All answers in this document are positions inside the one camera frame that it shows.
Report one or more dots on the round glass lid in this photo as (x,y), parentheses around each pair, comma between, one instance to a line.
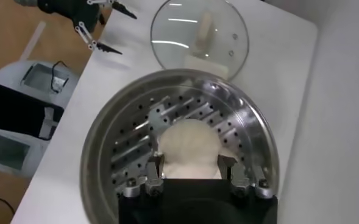
(173,30)

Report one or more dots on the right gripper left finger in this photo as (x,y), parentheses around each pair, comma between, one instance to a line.
(153,182)

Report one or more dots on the white robot body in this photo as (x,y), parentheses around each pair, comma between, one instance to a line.
(11,70)

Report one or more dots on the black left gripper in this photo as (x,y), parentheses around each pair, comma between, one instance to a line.
(72,9)

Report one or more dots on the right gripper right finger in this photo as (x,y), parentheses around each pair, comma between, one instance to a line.
(238,182)

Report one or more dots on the stainless steel steamer basket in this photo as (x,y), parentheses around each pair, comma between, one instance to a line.
(106,128)

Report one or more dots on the white steamed baozi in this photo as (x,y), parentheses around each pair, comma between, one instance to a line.
(191,146)
(229,153)

